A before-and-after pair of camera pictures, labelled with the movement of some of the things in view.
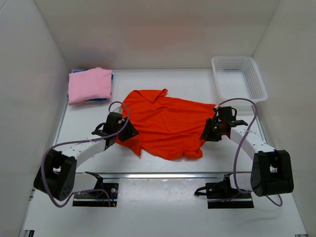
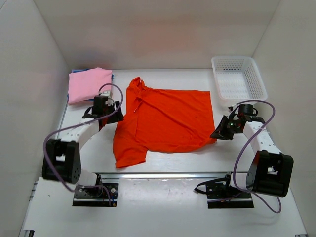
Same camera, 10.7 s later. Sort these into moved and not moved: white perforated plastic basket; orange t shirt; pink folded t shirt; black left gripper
Moved: black left gripper; orange t shirt
Not moved: pink folded t shirt; white perforated plastic basket
